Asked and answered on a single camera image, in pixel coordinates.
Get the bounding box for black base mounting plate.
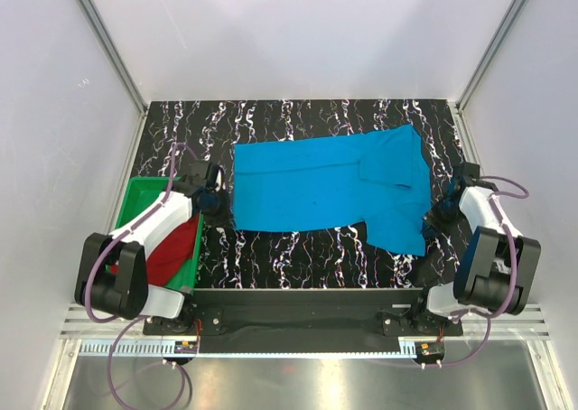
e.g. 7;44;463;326
144;289;462;356

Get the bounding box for aluminium frame rail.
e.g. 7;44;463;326
59;304;550;340

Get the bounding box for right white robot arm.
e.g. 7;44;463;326
406;162;541;335

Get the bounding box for green plastic bin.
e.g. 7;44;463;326
115;177;204;292

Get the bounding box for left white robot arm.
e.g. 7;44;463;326
74;162;226;334

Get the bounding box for left aluminium corner post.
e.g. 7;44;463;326
76;0;148;116

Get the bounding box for red t shirt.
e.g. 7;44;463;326
106;215;203;288

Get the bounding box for right aluminium corner post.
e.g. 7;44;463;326
455;0;529;113

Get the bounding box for aluminium corner post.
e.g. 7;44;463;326
76;0;148;116
455;0;529;113

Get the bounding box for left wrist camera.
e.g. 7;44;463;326
208;164;225;191

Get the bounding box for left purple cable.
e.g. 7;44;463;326
83;142;200;409

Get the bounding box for blue t shirt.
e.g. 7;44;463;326
233;125;431;256

